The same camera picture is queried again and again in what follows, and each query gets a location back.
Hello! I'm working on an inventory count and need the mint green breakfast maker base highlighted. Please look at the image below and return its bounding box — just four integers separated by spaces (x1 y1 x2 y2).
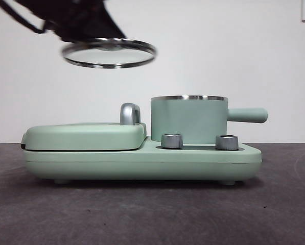
23 135 263 186

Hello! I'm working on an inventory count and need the glass lid with green knob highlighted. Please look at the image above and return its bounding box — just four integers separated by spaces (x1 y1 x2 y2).
60 37 158 70

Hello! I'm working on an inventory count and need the silver griddle cover handle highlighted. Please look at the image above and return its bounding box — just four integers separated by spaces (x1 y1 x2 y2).
120 103 143 126

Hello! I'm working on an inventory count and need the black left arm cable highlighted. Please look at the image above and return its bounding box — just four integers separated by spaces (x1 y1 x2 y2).
0 0 48 35

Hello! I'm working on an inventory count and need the mint green handled pot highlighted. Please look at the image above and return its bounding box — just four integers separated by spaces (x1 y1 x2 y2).
150 94 269 144

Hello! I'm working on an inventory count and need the mint green hinged griddle cover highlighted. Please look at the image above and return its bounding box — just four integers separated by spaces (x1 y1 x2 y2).
21 122 148 151

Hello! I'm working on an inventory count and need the silver control knob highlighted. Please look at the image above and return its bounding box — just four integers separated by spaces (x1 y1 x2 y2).
215 134 239 151
161 133 184 150

